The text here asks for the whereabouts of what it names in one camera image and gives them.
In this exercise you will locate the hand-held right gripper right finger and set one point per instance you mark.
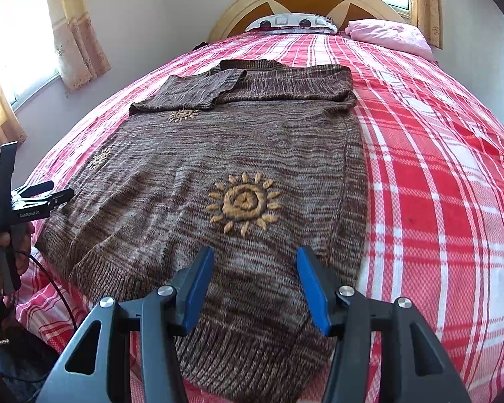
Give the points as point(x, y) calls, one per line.
point(313, 289)

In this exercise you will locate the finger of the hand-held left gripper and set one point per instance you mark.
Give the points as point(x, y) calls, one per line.
point(54, 199)
point(6, 172)

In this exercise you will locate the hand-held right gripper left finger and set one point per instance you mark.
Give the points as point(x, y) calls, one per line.
point(200, 286)

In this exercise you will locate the brown knitted sweater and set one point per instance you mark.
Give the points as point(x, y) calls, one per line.
point(172, 168)

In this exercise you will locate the person's left hand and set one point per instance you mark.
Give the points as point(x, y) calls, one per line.
point(25, 252)

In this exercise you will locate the yellow patterned curtain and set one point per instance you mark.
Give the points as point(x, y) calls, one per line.
point(426, 4)
point(77, 33)
point(0, 134)

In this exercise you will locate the side window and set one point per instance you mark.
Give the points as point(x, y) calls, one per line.
point(21, 50)

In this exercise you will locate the person's dark pants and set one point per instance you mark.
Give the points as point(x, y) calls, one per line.
point(21, 369)

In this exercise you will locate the red plaid bedsheet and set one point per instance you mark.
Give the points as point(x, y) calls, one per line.
point(424, 176)

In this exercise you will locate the dark cloth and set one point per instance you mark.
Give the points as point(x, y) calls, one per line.
point(199, 46)

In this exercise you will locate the cream wooden headboard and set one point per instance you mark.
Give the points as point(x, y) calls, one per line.
point(235, 12)

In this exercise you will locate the pink pillow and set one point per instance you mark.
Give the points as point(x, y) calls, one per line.
point(386, 35)

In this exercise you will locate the grey patterned pillow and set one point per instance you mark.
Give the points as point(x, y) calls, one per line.
point(292, 23)

